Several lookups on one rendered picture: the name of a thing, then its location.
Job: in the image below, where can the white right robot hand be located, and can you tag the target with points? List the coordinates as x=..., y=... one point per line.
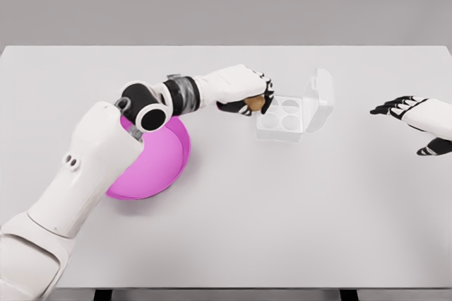
x=436, y=117

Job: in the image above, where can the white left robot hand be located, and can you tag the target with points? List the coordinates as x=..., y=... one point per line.
x=240, y=83

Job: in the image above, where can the brown egg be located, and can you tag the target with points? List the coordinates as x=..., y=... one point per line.
x=255, y=102

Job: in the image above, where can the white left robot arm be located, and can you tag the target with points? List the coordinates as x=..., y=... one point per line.
x=95, y=159

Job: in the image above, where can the clear plastic egg box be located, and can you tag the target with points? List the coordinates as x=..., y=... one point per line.
x=296, y=110

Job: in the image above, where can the pink round bowl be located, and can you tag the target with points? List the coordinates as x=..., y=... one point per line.
x=155, y=163

